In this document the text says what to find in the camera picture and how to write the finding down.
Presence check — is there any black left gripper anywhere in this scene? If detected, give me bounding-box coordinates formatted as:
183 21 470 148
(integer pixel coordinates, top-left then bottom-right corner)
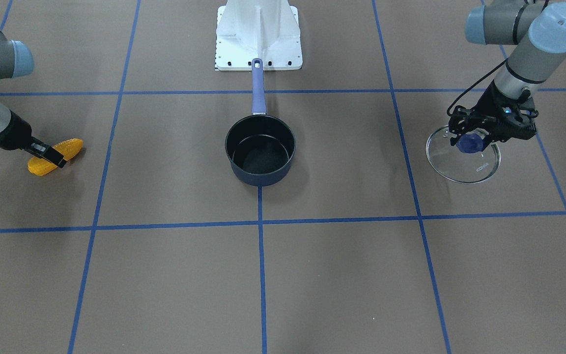
448 82 538 147

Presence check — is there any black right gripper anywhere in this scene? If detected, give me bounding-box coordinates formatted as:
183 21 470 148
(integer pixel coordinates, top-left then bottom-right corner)
0 112 66 168

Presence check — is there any glass lid blue knob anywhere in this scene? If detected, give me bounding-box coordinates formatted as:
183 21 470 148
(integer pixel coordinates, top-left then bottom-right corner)
425 125 502 184

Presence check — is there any yellow toy corn cob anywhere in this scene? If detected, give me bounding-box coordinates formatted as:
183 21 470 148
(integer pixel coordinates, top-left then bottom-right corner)
27 138 84 177

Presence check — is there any dark blue saucepan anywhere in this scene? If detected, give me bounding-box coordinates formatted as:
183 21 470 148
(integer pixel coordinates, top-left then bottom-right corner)
225 58 296 187

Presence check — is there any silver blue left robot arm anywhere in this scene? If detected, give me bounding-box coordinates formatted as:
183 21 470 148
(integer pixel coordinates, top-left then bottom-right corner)
447 0 566 154

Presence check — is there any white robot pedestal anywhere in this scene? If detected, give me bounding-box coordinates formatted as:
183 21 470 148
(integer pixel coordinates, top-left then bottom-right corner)
214 0 303 71

